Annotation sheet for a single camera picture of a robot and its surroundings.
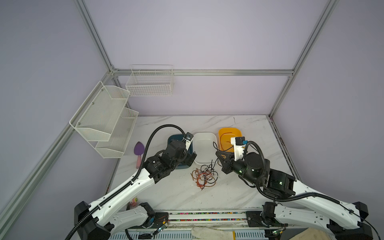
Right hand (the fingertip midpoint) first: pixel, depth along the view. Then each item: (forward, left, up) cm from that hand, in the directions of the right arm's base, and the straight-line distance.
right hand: (214, 153), depth 62 cm
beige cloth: (-24, -47, -33) cm, 62 cm away
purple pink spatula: (+22, +49, -32) cm, 63 cm away
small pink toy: (-13, +41, -28) cm, 51 cm away
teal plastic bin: (-2, +14, -7) cm, 16 cm away
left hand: (+8, +14, -8) cm, 18 cm away
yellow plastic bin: (+33, -11, -31) cm, 47 cm away
